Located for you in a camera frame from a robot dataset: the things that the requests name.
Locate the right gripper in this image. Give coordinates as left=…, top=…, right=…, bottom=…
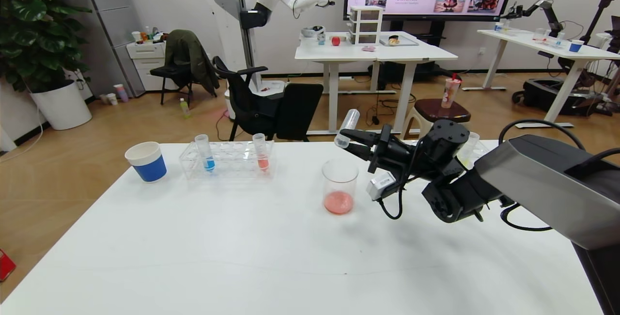
left=340, top=124, right=415, bottom=174

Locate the red pigment test tube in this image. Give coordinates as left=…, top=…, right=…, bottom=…
left=252, top=133, right=270, bottom=173
left=334, top=109, right=361, bottom=149

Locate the blue pigment test tube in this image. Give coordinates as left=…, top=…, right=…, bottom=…
left=194, top=134, right=216, bottom=173

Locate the clear glass beaker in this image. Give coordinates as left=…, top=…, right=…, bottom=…
left=322, top=159, right=359, bottom=216

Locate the yellow pigment test tube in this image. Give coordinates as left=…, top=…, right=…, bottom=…
left=460, top=132, right=481, bottom=163

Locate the clear plastic test tube rack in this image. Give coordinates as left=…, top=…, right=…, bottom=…
left=463, top=138, right=491, bottom=166
left=179, top=141, right=276, bottom=181

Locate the brown topped plastic stool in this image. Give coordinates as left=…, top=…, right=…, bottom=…
left=402, top=99, right=471, bottom=140

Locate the white double desk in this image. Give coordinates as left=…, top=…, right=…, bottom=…
left=294, top=31, right=459, bottom=136

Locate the drink cup with red straw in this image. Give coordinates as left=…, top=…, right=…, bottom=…
left=440, top=74, right=462, bottom=109

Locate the grey tray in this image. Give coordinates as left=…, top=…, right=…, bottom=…
left=379, top=35, right=419, bottom=47

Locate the black office chair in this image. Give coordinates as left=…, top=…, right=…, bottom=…
left=213, top=56, right=324, bottom=142

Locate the white desktop drawer organizer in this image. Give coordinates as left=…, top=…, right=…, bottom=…
left=348, top=6, right=383, bottom=46

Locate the black wheeled robot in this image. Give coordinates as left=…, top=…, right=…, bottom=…
left=501, top=0, right=620, bottom=117

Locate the white standing desk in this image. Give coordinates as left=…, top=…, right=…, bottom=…
left=462, top=29, right=620, bottom=129

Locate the dark green jacket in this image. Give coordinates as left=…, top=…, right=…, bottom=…
left=165, top=30, right=221, bottom=99

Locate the black four-legged chair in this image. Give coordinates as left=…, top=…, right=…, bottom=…
left=150, top=60, right=194, bottom=107

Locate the blue white paper cup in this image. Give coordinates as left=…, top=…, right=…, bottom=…
left=124, top=142, right=168, bottom=183

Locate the white drawer cabinet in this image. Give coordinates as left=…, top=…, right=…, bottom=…
left=127, top=42, right=176, bottom=93

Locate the grey tall cabinet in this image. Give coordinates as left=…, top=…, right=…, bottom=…
left=80, top=0, right=147, bottom=99

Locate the white plant pot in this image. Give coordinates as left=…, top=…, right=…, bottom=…
left=30, top=80, right=93, bottom=130

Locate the green potted plant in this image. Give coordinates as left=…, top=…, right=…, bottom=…
left=0, top=0, right=93, bottom=94

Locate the red box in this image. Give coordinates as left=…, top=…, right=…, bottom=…
left=0, top=249, right=17, bottom=283

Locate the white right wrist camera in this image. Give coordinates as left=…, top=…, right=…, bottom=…
left=366, top=171, right=399, bottom=202

